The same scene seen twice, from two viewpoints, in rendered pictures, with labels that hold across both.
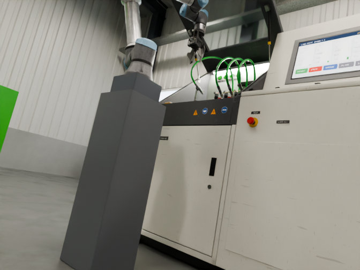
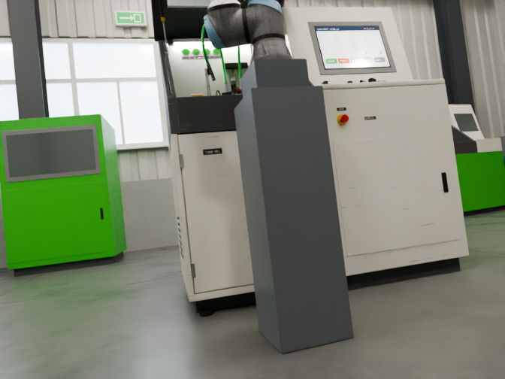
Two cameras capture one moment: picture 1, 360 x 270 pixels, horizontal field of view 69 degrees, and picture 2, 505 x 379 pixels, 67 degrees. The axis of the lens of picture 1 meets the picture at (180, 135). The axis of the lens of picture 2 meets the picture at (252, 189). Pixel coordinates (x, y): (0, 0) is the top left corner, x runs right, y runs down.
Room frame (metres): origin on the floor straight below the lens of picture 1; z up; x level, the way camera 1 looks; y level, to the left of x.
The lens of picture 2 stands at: (0.65, 1.40, 0.44)
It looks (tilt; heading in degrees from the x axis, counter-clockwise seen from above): 2 degrees up; 304
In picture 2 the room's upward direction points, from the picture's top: 7 degrees counter-clockwise
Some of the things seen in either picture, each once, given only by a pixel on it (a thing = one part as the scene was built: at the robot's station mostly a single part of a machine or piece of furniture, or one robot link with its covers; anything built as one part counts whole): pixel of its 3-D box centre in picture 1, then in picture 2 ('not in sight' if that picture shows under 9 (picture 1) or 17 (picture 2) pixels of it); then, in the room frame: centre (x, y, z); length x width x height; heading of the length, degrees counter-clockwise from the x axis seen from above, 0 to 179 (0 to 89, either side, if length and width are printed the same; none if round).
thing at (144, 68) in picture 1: (140, 72); (270, 55); (1.29, 0.26, 0.95); 0.15 x 0.15 x 0.10
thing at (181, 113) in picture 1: (190, 113); (246, 112); (1.62, -0.04, 0.87); 0.62 x 0.04 x 0.16; 47
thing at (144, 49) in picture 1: (144, 52); (264, 22); (1.29, 0.27, 1.07); 0.13 x 0.12 x 0.14; 26
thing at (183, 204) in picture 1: (177, 180); (258, 204); (1.61, -0.03, 0.44); 0.65 x 0.02 x 0.68; 47
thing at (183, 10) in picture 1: (190, 11); not in sight; (1.51, 0.08, 1.51); 0.11 x 0.11 x 0.08; 26
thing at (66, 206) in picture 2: not in sight; (67, 195); (4.88, -1.04, 0.81); 1.05 x 0.81 x 1.62; 44
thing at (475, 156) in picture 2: not in sight; (443, 159); (1.46, -4.57, 0.77); 1.30 x 0.85 x 1.55; 58
